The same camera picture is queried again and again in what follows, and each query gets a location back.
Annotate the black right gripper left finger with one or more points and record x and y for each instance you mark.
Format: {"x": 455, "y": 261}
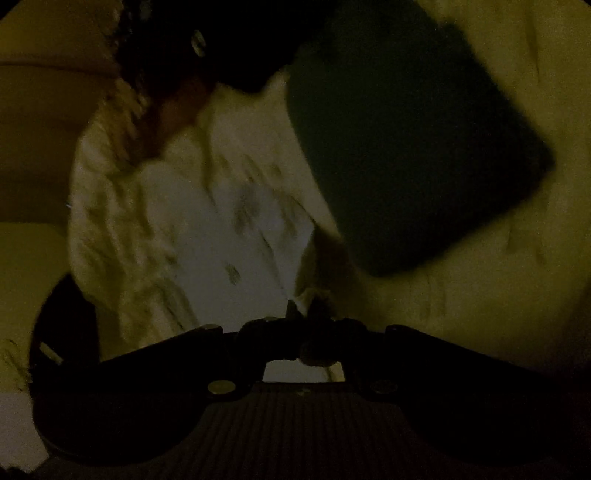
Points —
{"x": 205, "y": 355}

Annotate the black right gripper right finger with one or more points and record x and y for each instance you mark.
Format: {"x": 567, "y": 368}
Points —
{"x": 400, "y": 357}

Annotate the small pale blue garment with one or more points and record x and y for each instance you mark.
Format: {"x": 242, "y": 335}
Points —
{"x": 246, "y": 255}

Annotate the floral patterned cream duvet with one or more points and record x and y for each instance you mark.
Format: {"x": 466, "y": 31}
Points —
{"x": 200, "y": 102}

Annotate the large dark cloth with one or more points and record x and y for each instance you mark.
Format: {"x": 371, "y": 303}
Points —
{"x": 414, "y": 146}

